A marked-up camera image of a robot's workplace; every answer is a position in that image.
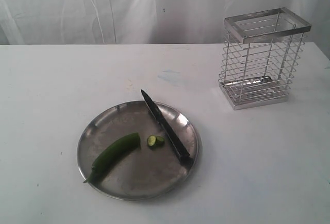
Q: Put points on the green chili pepper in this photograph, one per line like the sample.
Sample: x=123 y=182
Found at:
x=115 y=151

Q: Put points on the black handled kitchen knife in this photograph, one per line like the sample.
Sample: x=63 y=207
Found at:
x=177 y=145

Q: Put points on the cucumber end piece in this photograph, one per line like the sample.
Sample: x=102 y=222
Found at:
x=159 y=141

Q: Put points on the green cucumber slice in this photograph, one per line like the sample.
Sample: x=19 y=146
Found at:
x=151 y=140

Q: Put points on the round stainless steel plate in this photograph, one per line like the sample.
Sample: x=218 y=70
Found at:
x=146 y=172

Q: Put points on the metal wire utensil rack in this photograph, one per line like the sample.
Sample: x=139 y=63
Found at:
x=260 y=56

